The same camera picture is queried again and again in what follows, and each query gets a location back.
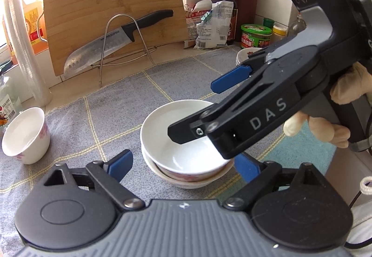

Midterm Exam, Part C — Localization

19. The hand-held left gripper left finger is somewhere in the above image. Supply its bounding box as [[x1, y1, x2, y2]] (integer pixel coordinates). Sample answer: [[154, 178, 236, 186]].
[[43, 149, 146, 213]]

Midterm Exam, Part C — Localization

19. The orange cooking oil bottle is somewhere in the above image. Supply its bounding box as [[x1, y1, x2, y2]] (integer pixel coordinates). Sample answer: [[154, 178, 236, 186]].
[[1, 0, 48, 57]]

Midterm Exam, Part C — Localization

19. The grey blue checked dish towel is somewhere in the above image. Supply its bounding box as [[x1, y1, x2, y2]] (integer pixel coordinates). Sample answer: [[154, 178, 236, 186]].
[[0, 47, 338, 205]]

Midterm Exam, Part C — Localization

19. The red and white food packet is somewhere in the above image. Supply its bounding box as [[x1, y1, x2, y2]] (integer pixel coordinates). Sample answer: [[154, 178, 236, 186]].
[[184, 0, 212, 49]]

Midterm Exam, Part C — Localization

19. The dark soy sauce bottle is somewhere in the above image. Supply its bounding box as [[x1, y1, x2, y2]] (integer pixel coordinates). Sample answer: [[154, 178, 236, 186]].
[[222, 0, 239, 46]]

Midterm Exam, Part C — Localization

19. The white fruit-print plate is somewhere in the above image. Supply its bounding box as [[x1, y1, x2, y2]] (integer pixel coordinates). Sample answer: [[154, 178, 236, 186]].
[[236, 47, 263, 61]]

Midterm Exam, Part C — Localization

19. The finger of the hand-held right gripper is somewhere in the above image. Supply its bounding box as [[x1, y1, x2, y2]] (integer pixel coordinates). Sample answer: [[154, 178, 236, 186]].
[[168, 68, 295, 145], [211, 55, 279, 94]]

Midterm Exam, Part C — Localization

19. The large santoku kitchen knife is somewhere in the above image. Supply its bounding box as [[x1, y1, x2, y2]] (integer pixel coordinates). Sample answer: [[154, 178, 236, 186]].
[[63, 10, 174, 80]]

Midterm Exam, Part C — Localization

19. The metal wire stand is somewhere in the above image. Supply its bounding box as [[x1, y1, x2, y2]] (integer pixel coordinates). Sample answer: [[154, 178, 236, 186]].
[[99, 14, 157, 87]]

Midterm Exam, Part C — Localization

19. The green-lid sauce jar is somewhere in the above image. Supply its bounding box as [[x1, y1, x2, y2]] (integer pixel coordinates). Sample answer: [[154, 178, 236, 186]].
[[241, 24, 273, 49]]

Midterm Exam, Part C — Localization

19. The dark red knife block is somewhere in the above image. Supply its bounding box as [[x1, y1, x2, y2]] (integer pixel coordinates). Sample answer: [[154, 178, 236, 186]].
[[234, 0, 259, 26]]

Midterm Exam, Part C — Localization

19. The white crumpled food packet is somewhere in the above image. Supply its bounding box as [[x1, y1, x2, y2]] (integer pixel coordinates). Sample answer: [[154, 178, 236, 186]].
[[194, 2, 234, 50]]

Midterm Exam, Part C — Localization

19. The tall clear plastic wrap roll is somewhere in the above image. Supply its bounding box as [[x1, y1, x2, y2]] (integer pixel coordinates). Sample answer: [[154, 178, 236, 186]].
[[2, 0, 53, 106]]

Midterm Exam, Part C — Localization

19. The person's right hand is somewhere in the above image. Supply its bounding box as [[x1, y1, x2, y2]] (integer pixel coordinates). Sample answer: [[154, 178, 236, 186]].
[[283, 63, 372, 149]]

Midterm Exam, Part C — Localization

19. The white bowl faint pink print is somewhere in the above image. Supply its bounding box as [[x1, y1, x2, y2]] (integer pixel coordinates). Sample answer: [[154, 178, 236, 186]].
[[1, 107, 51, 165]]

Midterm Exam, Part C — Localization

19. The yellow-lid spice jar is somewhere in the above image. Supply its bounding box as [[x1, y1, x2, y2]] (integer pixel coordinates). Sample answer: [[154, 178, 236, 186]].
[[272, 25, 288, 45]]

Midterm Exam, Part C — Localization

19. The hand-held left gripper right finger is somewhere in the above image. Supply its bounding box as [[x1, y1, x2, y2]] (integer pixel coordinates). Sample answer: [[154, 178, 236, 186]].
[[222, 154, 328, 213]]

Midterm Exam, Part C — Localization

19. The glass jar yellow black lid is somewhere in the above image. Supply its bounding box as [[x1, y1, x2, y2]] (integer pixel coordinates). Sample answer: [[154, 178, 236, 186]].
[[0, 72, 22, 134]]

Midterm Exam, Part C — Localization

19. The red-cap clear glass bottle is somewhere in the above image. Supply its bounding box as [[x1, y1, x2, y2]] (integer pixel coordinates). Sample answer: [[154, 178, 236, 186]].
[[289, 13, 307, 38]]

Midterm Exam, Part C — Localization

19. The plain white bowl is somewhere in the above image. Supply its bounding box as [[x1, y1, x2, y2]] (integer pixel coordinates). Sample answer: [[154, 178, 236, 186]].
[[141, 148, 234, 190]]

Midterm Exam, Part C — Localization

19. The white bowl pink floral print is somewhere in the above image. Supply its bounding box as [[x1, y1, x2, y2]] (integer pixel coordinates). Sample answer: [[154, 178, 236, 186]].
[[140, 99, 234, 182]]

